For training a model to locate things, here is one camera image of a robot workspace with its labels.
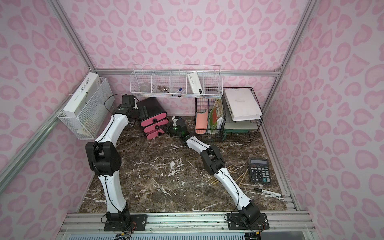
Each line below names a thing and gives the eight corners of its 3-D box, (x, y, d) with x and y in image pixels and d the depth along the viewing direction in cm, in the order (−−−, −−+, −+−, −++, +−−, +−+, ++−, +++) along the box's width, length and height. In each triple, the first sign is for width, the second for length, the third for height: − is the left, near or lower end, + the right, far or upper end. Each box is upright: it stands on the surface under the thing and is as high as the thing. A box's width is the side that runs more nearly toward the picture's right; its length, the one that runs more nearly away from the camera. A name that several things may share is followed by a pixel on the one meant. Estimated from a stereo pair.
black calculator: (250, 181, 88) (251, 180, 86) (248, 159, 97) (250, 157, 95) (270, 184, 87) (272, 183, 85) (266, 161, 96) (268, 159, 94)
